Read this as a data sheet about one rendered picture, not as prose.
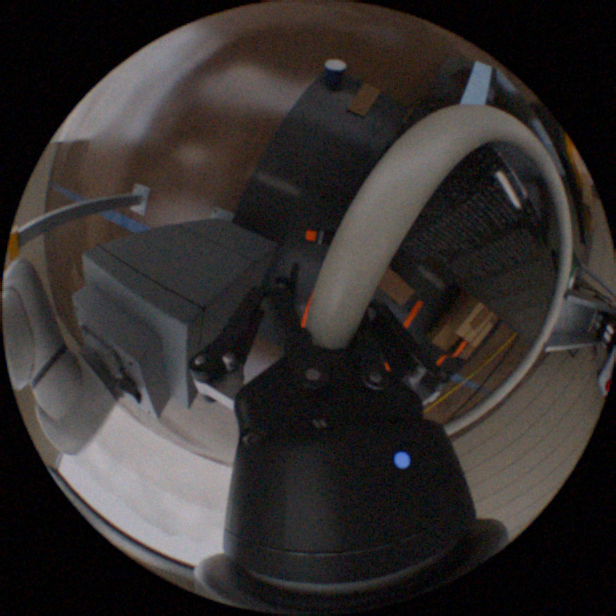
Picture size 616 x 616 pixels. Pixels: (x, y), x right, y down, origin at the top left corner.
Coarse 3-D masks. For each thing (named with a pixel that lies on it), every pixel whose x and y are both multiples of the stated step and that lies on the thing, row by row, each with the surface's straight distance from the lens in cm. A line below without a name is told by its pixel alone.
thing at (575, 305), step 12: (564, 300) 53; (576, 300) 49; (588, 300) 58; (564, 312) 55; (576, 312) 62; (588, 312) 72; (612, 312) 93; (540, 324) 49; (564, 324) 59; (576, 324) 66; (588, 324) 77; (552, 336) 54; (564, 336) 60; (576, 336) 68; (588, 336) 79; (552, 348) 50; (564, 348) 56
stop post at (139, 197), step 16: (144, 192) 159; (64, 208) 134; (80, 208) 135; (96, 208) 140; (112, 208) 147; (144, 208) 158; (32, 224) 127; (48, 224) 129; (16, 240) 125; (16, 256) 127
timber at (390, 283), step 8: (384, 272) 98; (392, 272) 99; (384, 280) 99; (392, 280) 101; (400, 280) 103; (384, 288) 101; (392, 288) 103; (400, 288) 105; (408, 288) 107; (392, 296) 105; (400, 296) 107; (408, 296) 109; (400, 304) 110
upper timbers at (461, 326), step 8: (464, 304) 143; (472, 304) 140; (480, 304) 140; (464, 312) 141; (472, 312) 138; (456, 320) 141; (464, 320) 138; (456, 328) 139; (464, 328) 142; (480, 328) 156; (464, 336) 149; (472, 336) 155
